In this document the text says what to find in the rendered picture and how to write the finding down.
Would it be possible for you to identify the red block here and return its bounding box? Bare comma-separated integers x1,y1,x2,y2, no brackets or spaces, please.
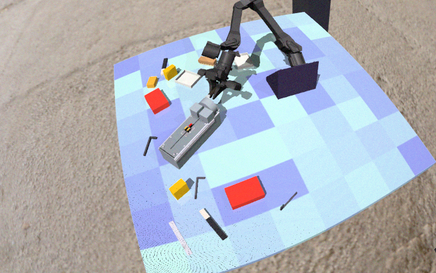
145,88,170,115
224,176,265,210

